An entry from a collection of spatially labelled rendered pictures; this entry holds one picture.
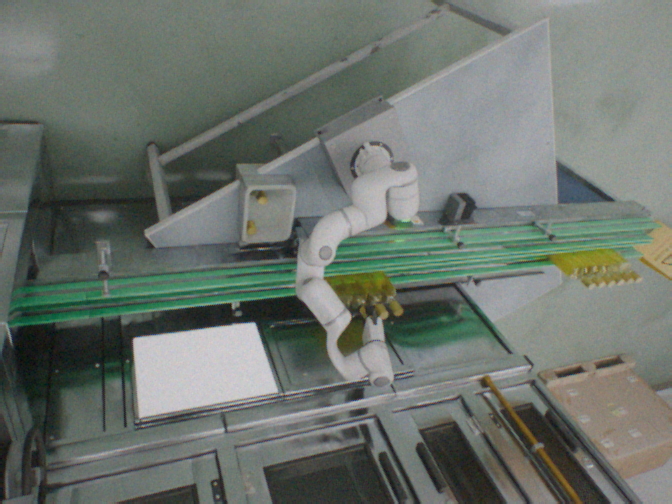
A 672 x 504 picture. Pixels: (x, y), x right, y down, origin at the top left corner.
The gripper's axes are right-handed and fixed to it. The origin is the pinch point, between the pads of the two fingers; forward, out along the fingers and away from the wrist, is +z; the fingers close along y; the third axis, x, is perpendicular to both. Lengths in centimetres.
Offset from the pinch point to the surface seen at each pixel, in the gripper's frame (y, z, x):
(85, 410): -15, -30, 84
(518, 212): 15, 55, -74
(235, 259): 7, 18, 46
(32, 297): 6, -5, 103
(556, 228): 12, 48, -90
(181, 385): -11, -23, 59
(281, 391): -11.3, -23.9, 28.9
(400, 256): 5.8, 28.1, -16.0
